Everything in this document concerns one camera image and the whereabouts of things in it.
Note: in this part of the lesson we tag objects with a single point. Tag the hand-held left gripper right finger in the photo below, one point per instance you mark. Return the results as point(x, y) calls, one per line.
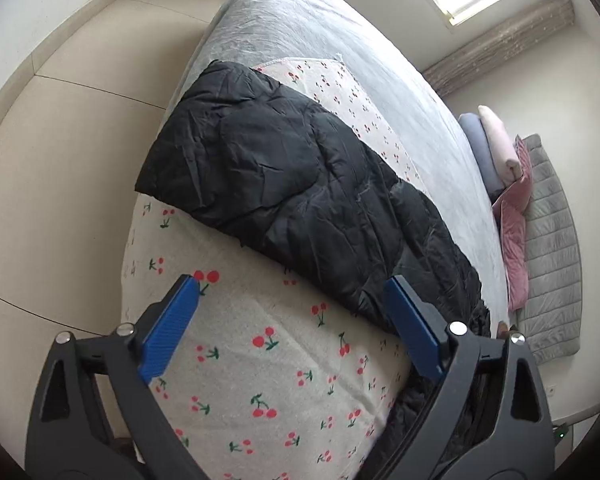
point(414, 321)

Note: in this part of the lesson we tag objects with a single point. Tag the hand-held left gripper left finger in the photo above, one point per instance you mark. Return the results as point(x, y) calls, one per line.
point(169, 324)

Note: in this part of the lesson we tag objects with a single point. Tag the black puffer jacket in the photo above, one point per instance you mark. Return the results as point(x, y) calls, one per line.
point(300, 195)

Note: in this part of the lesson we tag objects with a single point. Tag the cherry print blanket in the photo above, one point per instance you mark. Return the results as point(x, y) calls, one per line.
point(260, 360)

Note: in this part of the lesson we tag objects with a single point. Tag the pink quilted pillow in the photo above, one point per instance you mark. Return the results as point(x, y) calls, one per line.
point(515, 220)

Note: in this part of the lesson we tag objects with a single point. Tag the grey quilted headboard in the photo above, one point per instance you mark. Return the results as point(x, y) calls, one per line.
point(550, 250)

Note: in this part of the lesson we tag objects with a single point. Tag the grey-blue pillow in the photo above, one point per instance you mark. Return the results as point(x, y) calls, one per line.
point(478, 152)

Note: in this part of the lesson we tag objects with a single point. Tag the light pink pillow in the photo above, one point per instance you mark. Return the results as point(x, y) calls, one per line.
point(500, 146)

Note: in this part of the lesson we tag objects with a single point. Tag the bed with grey sheet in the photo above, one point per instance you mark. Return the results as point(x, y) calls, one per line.
point(350, 60)

